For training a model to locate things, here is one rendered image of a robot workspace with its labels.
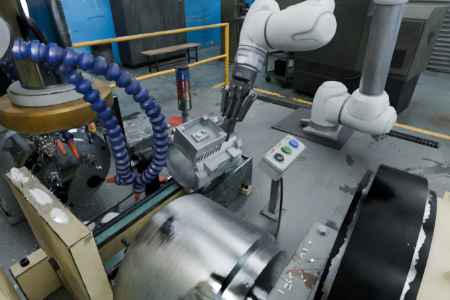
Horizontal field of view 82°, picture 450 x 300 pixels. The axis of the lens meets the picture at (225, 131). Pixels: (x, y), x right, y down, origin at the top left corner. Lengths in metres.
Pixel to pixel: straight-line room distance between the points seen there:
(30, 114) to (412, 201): 0.47
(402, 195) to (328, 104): 1.21
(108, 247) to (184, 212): 0.40
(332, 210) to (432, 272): 0.84
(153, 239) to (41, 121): 0.25
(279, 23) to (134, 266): 0.63
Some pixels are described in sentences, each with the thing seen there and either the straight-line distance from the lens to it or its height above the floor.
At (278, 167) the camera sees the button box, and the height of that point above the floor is 1.06.
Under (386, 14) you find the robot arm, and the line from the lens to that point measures 1.22.
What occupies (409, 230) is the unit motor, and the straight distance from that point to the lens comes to 0.21.
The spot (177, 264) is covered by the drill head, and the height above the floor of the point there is 1.15.
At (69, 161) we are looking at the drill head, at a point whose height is 1.07.
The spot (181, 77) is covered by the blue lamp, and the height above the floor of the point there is 1.18.
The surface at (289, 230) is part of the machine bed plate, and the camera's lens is 0.94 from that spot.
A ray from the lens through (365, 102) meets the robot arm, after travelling 1.32.
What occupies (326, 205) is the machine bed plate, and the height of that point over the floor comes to 0.80.
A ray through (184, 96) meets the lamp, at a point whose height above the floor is 1.10.
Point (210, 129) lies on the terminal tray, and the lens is 0.83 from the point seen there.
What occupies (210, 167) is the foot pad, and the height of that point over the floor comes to 1.03.
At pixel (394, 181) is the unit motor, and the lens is 0.24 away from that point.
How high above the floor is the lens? 1.49
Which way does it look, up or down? 28 degrees down
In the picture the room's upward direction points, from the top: straight up
